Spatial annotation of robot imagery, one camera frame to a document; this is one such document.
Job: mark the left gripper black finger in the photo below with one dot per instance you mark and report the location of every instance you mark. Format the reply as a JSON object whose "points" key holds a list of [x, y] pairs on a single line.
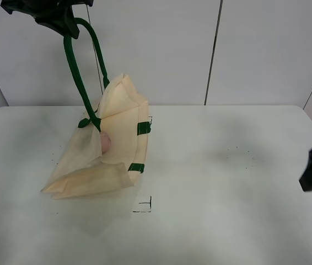
{"points": [[66, 27]]}

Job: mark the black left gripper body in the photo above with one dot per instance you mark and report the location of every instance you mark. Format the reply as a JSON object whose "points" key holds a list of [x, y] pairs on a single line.
{"points": [[50, 11]]}

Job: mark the pink peach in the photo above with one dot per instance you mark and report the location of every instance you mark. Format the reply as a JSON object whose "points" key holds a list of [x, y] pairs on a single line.
{"points": [[105, 142]]}

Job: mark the cream linen bag green handles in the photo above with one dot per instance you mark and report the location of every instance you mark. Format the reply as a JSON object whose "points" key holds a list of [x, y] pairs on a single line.
{"points": [[123, 114]]}

